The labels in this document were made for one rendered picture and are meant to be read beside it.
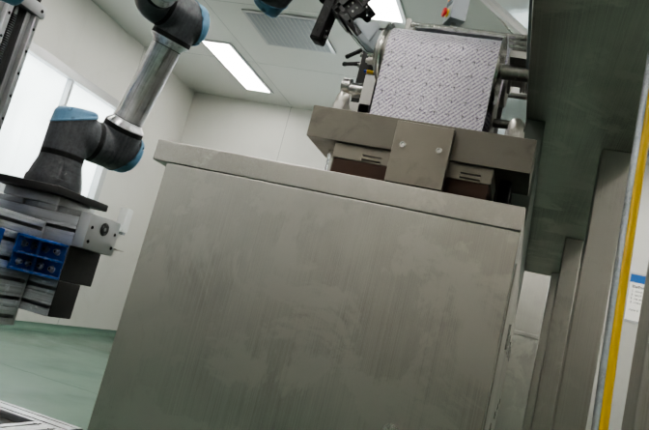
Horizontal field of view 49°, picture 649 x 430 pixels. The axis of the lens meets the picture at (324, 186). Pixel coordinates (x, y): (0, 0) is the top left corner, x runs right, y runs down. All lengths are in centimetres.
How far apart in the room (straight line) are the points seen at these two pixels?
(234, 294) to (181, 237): 14
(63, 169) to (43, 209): 12
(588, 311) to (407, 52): 64
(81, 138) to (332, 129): 91
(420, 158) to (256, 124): 665
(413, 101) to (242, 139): 640
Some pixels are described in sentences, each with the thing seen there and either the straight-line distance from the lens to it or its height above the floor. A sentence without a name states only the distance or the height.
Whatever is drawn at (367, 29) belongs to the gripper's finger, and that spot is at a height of 131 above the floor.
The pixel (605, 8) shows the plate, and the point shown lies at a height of 114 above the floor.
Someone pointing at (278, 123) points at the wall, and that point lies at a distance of 776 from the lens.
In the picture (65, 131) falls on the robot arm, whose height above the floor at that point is 97.
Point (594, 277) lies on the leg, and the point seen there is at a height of 87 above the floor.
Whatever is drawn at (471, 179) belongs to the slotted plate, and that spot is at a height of 95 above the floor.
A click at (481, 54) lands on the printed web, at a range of 152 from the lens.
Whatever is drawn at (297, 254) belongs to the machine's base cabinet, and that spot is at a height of 75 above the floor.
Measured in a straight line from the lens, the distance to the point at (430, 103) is 149.
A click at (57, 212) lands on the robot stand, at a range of 193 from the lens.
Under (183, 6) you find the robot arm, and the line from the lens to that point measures 204.
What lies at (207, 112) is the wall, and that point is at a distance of 811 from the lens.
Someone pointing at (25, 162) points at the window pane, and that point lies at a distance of 622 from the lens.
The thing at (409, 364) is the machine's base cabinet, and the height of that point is 62.
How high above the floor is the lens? 65
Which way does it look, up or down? 11 degrees up
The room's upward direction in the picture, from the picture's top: 14 degrees clockwise
